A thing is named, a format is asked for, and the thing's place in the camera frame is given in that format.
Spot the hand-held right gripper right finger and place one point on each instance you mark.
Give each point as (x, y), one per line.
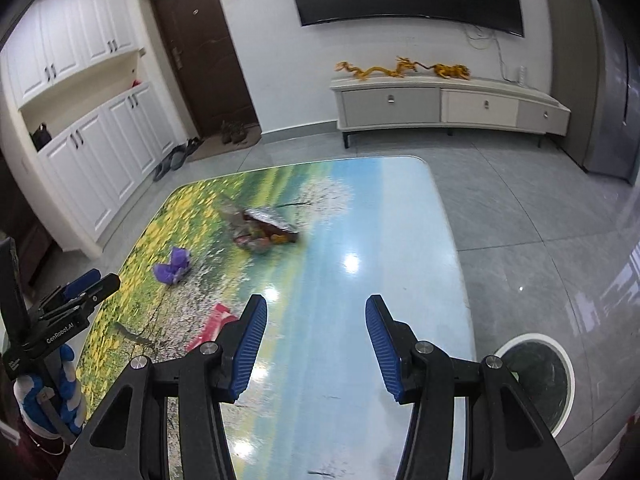
(385, 347)

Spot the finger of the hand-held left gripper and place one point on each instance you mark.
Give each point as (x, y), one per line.
(82, 282)
(95, 292)

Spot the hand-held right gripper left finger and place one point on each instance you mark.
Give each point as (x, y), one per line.
(247, 347)

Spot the red snack wrapper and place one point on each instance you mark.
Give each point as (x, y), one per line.
(215, 322)

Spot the purple wrapper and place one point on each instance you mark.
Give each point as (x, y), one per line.
(172, 267)

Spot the brown snack wrapper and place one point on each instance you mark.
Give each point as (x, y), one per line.
(270, 220)

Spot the clear wrapper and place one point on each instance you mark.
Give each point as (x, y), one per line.
(232, 215)

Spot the round white trash bin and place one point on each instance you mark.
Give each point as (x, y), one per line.
(540, 385)

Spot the person's left hand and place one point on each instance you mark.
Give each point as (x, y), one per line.
(35, 400)

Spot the white lower shoe cabinet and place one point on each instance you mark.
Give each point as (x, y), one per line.
(105, 165)

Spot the grey slipper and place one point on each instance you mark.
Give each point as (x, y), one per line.
(178, 158)
(162, 170)

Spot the black bag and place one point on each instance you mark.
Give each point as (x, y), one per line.
(41, 137)

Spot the black shoe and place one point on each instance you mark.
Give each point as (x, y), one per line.
(194, 145)

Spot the brown door mat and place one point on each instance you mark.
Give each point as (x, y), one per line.
(215, 147)

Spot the brown shoe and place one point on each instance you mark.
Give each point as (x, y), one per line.
(239, 132)
(227, 132)

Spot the white television stand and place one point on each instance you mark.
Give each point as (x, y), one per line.
(440, 107)

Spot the dark brown entrance door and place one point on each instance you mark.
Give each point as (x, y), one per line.
(205, 55)

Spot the long golden dragon figurine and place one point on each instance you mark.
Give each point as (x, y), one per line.
(365, 71)

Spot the upright golden dragon figurine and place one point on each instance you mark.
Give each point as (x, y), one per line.
(407, 66)

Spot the curled golden dragon figurine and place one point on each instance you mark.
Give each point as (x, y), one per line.
(451, 72)

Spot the small white bottle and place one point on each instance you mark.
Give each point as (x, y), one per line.
(521, 74)

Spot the grey double-door refrigerator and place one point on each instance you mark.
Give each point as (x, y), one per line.
(600, 75)

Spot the white upper wall cabinet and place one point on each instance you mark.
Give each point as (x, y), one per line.
(65, 45)

